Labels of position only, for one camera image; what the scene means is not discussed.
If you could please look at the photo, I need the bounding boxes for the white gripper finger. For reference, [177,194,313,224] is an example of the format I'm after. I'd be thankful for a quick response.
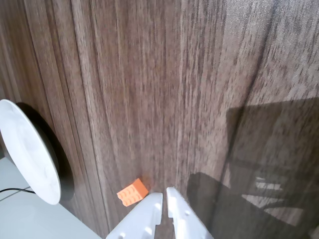
[166,186,215,239]
[106,192,164,239]

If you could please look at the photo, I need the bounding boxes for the thin black cable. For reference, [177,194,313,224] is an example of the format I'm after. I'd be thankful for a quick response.
[0,187,36,195]

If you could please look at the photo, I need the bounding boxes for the orange lego block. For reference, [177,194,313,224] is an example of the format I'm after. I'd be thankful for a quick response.
[117,178,149,207]

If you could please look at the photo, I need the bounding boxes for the white round plate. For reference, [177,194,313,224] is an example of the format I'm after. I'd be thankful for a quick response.
[0,99,62,206]

